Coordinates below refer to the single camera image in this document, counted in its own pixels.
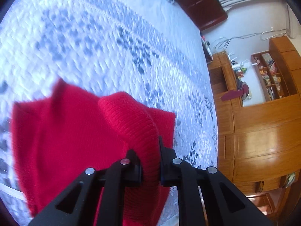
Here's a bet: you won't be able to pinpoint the red knitted sweater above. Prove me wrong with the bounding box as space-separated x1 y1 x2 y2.
11 80 176 225

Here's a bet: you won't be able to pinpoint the wooden cabinet desk unit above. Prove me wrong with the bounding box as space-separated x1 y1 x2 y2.
208 36 300 221

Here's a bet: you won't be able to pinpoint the dark red hanging cloth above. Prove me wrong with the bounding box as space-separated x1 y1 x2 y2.
221 85 249 101

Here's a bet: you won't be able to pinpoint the wooden bookshelf with books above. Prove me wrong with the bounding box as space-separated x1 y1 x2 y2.
251 51 289 101

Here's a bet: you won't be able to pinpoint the grey quilted floral bedspread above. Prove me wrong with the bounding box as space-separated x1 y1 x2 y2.
1 0 217 225

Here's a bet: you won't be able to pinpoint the dark wooden headboard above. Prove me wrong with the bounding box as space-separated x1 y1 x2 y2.
176 0 228 31

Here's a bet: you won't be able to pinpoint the white wall cables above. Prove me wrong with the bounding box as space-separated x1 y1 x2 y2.
211 27 289 55

